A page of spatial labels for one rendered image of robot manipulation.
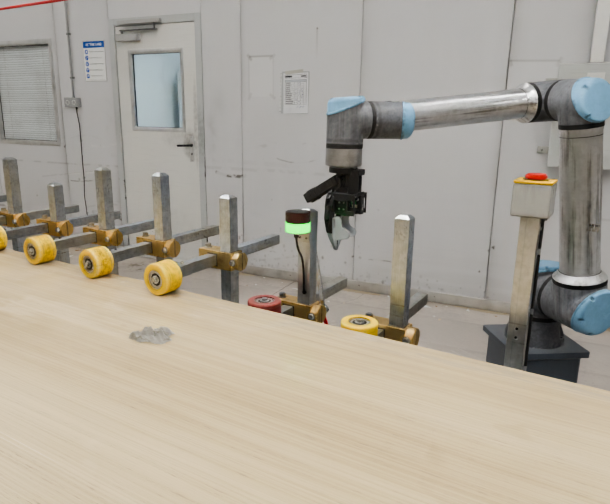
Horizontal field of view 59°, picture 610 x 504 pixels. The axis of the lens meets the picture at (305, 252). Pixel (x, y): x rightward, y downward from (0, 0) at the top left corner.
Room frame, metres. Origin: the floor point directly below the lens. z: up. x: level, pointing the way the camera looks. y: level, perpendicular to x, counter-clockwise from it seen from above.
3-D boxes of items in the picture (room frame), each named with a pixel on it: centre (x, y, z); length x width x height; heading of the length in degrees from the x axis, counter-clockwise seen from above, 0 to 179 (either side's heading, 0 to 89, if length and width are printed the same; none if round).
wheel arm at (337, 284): (1.38, 0.00, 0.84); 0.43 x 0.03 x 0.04; 149
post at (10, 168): (1.95, 1.06, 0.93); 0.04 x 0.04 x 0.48; 59
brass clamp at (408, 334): (1.19, -0.20, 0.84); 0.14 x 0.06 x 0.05; 59
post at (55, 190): (1.82, 0.85, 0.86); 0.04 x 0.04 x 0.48; 59
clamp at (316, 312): (1.31, 0.01, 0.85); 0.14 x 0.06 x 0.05; 59
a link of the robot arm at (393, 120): (1.39, -0.20, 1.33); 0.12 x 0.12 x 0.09; 17
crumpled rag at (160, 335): (1.00, 0.30, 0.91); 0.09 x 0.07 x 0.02; 84
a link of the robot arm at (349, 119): (1.35, -0.10, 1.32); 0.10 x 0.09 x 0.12; 107
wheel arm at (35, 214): (2.06, 1.05, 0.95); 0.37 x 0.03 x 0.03; 149
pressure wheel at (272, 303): (1.22, 0.09, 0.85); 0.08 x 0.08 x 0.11
